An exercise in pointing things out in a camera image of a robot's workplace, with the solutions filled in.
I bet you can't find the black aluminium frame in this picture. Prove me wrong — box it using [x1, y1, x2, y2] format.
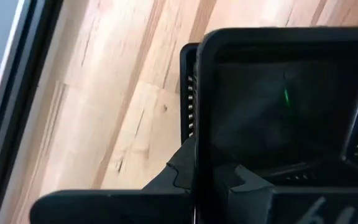
[0, 0, 65, 224]

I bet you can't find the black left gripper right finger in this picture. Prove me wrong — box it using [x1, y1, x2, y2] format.
[227, 164, 358, 224]

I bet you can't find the black plastic basket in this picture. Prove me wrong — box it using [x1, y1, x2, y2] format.
[194, 26, 358, 190]
[179, 42, 200, 146]

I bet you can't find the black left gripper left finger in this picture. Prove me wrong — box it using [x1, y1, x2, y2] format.
[29, 136, 197, 224]

